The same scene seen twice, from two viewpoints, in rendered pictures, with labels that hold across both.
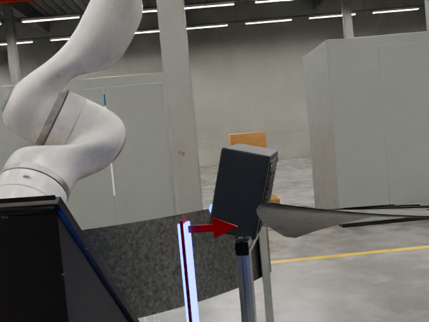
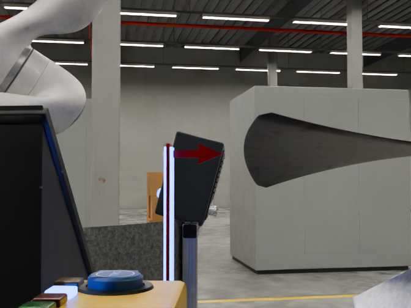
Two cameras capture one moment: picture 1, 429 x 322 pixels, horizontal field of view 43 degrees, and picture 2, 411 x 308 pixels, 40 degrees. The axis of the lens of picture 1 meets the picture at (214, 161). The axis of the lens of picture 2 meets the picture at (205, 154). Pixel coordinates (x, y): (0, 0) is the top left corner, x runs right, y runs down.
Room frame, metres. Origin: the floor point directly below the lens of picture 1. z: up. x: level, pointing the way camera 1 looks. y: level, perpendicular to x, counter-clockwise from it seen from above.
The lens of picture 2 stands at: (-0.03, 0.09, 1.15)
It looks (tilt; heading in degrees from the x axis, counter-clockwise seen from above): 2 degrees up; 352
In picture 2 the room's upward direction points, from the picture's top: straight up
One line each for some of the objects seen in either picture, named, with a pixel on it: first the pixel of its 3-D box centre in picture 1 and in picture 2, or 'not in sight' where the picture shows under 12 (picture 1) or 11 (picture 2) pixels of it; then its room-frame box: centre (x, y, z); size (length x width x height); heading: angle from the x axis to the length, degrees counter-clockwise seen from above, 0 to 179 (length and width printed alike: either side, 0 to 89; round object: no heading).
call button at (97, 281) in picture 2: not in sight; (115, 283); (0.39, 0.10, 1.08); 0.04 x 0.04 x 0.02
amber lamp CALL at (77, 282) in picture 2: not in sight; (69, 283); (0.40, 0.13, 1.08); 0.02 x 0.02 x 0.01; 79
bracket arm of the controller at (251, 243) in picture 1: (248, 237); (193, 226); (1.26, -0.06, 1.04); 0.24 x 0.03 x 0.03; 169
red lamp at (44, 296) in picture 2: not in sight; (49, 300); (0.34, 0.14, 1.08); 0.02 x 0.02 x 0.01; 79
